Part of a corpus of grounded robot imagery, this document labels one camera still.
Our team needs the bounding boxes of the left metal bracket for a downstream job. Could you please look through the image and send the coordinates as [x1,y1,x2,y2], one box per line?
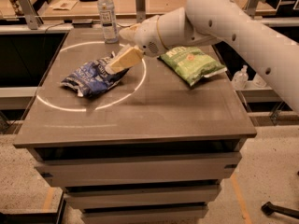
[18,0,40,30]

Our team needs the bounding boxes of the clear sanitizer bottle left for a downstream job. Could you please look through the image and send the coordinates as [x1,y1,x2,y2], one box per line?
[232,65,249,90]

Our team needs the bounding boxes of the grey drawer cabinet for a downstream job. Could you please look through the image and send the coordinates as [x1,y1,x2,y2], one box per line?
[15,28,256,224]

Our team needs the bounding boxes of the clear sanitizer bottle right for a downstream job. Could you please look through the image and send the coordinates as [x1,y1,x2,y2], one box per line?
[252,74,266,88]

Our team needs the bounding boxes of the green chip bag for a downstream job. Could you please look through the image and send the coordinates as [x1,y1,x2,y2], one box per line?
[159,47,227,87]

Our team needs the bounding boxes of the white paper card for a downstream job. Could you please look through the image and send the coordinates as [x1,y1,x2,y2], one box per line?
[50,0,77,10]

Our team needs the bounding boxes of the black chair base leg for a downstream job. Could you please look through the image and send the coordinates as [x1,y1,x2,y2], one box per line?
[261,202,299,219]

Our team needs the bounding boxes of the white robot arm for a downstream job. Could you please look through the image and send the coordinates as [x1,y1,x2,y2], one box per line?
[120,0,299,113]

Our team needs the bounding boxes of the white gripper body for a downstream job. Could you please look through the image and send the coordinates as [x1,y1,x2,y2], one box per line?
[119,15,169,57]

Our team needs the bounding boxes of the clear sanitizer bottle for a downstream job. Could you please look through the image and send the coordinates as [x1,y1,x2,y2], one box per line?
[252,74,266,88]
[232,65,249,90]

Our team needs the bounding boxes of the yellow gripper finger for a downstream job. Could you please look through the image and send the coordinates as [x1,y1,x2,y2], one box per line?
[107,47,144,74]
[114,44,132,59]

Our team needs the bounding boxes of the clear plastic water bottle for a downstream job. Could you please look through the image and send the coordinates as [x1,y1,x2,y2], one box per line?
[97,0,119,44]

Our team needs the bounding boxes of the middle metal bracket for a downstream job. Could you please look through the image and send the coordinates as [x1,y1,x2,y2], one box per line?
[135,0,146,22]

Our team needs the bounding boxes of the blue chip bag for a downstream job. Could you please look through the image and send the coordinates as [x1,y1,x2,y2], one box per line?
[61,53,129,97]

